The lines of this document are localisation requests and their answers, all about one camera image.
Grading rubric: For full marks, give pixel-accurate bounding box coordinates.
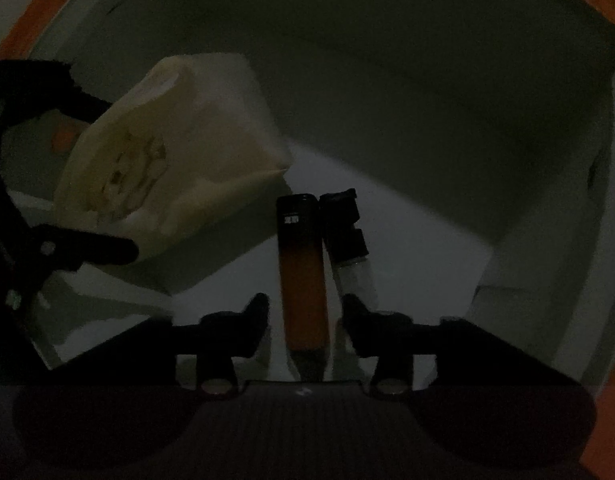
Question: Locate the clear lighter with black cap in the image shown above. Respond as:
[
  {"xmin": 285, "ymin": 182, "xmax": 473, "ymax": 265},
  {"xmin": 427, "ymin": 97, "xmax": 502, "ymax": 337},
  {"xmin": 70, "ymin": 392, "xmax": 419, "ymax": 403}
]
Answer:
[{"xmin": 318, "ymin": 188, "xmax": 379, "ymax": 311}]

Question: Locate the orange lighter with black cap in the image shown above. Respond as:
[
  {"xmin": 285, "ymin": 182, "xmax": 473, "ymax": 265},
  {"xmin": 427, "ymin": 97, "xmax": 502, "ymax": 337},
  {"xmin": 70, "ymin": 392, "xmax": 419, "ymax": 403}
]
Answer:
[{"xmin": 275, "ymin": 194, "xmax": 330, "ymax": 382}]

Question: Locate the clear bag of snacks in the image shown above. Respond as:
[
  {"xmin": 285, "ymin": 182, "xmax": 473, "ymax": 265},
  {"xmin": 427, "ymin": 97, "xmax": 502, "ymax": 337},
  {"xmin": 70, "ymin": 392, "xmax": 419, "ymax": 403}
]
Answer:
[{"xmin": 54, "ymin": 53, "xmax": 292, "ymax": 259}]

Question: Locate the open white cardboard box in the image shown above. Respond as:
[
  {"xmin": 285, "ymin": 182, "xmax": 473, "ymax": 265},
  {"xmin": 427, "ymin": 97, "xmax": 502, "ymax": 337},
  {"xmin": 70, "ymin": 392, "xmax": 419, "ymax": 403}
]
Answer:
[{"xmin": 0, "ymin": 0, "xmax": 615, "ymax": 390}]

